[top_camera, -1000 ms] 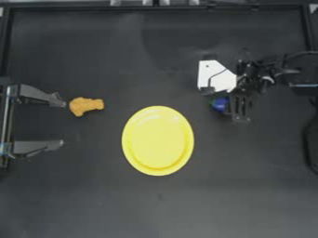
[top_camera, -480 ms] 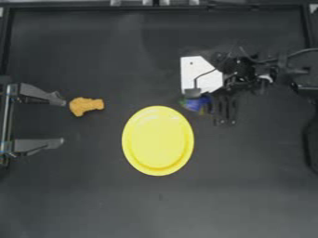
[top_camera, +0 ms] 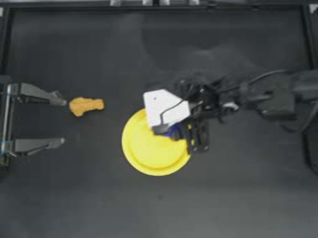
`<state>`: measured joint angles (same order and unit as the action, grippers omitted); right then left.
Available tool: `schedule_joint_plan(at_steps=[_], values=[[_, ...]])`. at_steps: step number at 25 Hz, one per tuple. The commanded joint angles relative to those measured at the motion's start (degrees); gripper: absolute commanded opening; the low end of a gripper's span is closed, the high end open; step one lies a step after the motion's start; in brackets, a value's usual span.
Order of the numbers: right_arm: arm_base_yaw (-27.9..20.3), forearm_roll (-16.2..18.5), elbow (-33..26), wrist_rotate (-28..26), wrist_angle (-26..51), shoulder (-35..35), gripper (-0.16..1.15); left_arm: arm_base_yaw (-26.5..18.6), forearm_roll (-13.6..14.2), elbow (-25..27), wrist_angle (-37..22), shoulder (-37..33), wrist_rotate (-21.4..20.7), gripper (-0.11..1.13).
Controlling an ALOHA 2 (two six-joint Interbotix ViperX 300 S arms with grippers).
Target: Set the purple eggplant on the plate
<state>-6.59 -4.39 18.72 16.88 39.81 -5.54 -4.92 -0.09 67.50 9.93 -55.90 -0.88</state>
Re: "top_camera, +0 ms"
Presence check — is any purple toy eggplant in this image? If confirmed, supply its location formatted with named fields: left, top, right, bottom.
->
left=165, top=123, right=186, bottom=141

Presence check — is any yellow plate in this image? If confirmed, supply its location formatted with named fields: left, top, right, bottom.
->
left=120, top=107, right=193, bottom=177

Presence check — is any orange fried chicken toy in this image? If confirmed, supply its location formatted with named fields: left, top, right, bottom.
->
left=67, top=96, right=106, bottom=118

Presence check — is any black camera cable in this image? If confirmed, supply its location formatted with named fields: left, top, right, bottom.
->
left=158, top=100, right=197, bottom=126

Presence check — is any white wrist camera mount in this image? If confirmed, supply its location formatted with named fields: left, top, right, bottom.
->
left=142, top=88, right=193, bottom=135

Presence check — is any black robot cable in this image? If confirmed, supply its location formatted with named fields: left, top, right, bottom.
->
left=243, top=69, right=291, bottom=86

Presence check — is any black metal frame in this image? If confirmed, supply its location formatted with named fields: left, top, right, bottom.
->
left=0, top=0, right=318, bottom=75

